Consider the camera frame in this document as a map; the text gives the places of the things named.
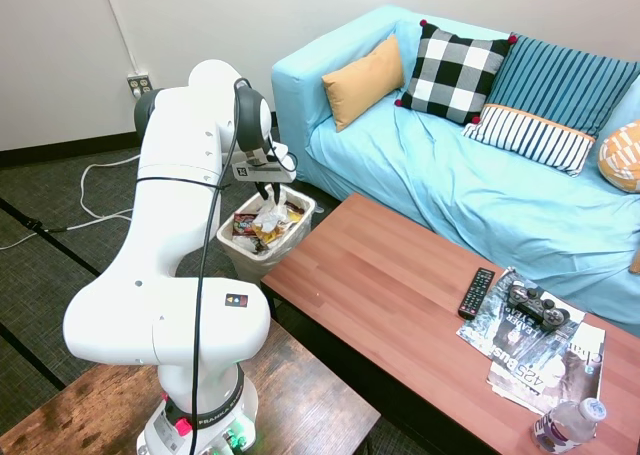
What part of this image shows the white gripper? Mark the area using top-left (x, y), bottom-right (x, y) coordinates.
top-left (231, 142), bottom-right (298, 206)

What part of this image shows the white tissue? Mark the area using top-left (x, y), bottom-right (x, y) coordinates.
top-left (253, 199), bottom-right (290, 234)

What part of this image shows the clear plastic bin liner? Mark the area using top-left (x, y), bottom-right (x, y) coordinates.
top-left (215, 188), bottom-right (318, 262)

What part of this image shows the white plastic trash bin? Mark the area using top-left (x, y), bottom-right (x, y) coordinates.
top-left (215, 188), bottom-right (318, 286)

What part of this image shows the yellow snack wrapper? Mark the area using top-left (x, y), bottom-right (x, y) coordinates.
top-left (251, 200), bottom-right (305, 247)

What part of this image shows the red snack wrapper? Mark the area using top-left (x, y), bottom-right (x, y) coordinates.
top-left (232, 212), bottom-right (258, 237)

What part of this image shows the plain orange pillow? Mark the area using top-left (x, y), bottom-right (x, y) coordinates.
top-left (321, 34), bottom-right (406, 133)

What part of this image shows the light blue sofa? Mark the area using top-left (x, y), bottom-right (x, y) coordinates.
top-left (271, 4), bottom-right (640, 337)

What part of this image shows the black white checkered pillow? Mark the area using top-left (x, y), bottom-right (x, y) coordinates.
top-left (394, 19), bottom-right (518, 127)

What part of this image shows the black TV remote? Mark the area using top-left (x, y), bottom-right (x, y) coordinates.
top-left (457, 266), bottom-right (497, 321)

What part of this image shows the black stand leg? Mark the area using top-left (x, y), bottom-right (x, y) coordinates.
top-left (0, 197), bottom-right (104, 277)

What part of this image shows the white navy striped pillow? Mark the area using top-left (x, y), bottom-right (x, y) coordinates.
top-left (460, 103), bottom-right (598, 178)

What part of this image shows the business magazine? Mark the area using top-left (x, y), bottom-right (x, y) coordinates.
top-left (455, 266), bottom-right (587, 397)

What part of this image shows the black game controller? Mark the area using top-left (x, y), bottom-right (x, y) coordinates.
top-left (506, 283), bottom-right (572, 333)

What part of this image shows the teal striped pillow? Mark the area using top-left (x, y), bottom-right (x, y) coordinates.
top-left (485, 33), bottom-right (640, 140)

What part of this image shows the orange white patterned pillow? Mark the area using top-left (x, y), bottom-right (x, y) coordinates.
top-left (597, 119), bottom-right (640, 194)

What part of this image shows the magazine with white cover edge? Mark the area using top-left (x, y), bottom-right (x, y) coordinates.
top-left (486, 321), bottom-right (607, 412)

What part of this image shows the clear plastic water bottle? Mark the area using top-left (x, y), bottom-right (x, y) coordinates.
top-left (530, 397), bottom-right (608, 455)

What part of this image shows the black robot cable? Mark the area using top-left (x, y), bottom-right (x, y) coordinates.
top-left (188, 77), bottom-right (254, 455)

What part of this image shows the white wall power outlet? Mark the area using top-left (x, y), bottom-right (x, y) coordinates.
top-left (125, 72), bottom-right (152, 100)

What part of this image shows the white floor cable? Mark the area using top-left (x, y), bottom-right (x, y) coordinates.
top-left (0, 153), bottom-right (142, 252)

